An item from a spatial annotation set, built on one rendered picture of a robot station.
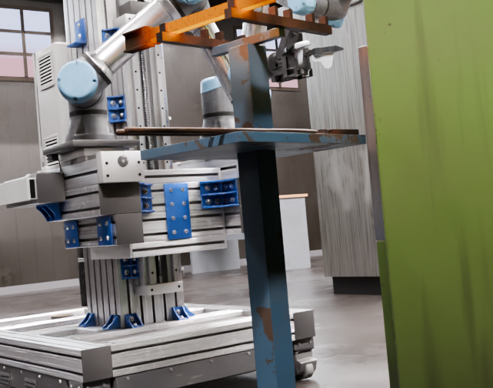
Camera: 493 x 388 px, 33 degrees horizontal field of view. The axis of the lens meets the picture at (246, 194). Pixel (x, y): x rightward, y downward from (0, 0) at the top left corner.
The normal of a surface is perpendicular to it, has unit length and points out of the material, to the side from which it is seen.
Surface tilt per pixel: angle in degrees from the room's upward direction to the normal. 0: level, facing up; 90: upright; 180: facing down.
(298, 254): 90
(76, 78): 94
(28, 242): 90
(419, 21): 90
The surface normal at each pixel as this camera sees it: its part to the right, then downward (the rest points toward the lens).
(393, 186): -0.69, 0.04
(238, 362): 0.59, -0.08
